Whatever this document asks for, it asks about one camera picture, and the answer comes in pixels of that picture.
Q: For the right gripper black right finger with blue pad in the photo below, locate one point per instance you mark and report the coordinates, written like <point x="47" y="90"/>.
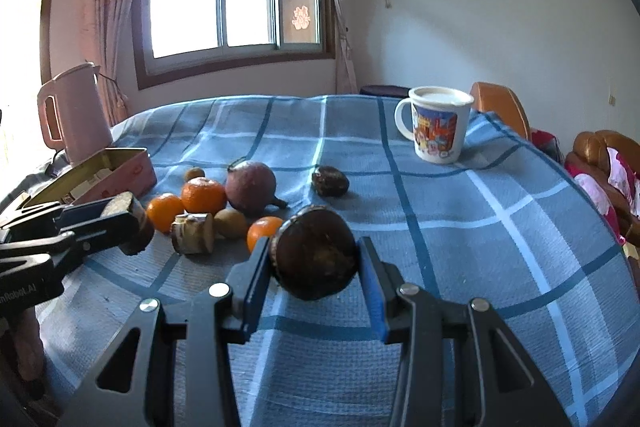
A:
<point x="496" y="382"/>

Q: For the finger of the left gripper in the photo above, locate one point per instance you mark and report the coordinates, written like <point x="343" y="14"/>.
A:
<point x="67" y="242"/>
<point x="53" y="218"/>

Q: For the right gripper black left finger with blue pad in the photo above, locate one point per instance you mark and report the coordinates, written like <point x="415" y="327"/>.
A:
<point x="132" y="383"/>

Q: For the dark brown round fruit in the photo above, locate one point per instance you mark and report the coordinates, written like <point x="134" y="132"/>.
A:
<point x="314" y="254"/>

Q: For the dark wrinkled fruit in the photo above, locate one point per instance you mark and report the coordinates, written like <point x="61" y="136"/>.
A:
<point x="328" y="181"/>

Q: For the brown cut log piece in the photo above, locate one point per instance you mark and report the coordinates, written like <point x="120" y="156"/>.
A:
<point x="128" y="223"/>

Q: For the orange tangerine left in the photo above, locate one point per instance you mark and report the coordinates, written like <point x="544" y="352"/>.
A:
<point x="162" y="211"/>

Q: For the orange tangerine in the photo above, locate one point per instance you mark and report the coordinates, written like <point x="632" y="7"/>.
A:
<point x="202" y="195"/>
<point x="162" y="211"/>
<point x="262" y="227"/>

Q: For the pink electric kettle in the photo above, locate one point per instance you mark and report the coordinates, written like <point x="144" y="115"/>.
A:
<point x="71" y="114"/>

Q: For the tan cut log piece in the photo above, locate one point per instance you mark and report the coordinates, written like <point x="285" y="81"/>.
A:
<point x="193" y="234"/>

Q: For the orange tangerine middle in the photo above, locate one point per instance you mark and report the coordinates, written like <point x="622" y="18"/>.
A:
<point x="202" y="195"/>

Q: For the small brown longan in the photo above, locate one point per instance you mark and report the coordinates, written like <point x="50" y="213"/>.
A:
<point x="193" y="173"/>

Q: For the brown kiwi fruit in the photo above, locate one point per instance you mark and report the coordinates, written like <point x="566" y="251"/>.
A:
<point x="230" y="224"/>

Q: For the blue plaid tablecloth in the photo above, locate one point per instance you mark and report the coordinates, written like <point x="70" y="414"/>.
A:
<point x="505" y="222"/>

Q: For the orange tangerine front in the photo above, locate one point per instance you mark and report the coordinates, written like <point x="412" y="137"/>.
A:
<point x="262" y="227"/>

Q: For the purple passion fruit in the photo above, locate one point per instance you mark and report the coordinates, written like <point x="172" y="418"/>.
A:
<point x="251" y="187"/>

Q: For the pink floral cloth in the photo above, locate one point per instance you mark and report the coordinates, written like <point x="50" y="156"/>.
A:
<point x="607" y="191"/>

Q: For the white cartoon printed mug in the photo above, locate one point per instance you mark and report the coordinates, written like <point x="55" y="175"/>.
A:
<point x="435" y="120"/>

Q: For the orange wooden chair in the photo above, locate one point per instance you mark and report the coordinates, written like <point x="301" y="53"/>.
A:
<point x="491" y="97"/>

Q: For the dark round stool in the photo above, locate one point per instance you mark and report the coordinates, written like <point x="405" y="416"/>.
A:
<point x="384" y="90"/>

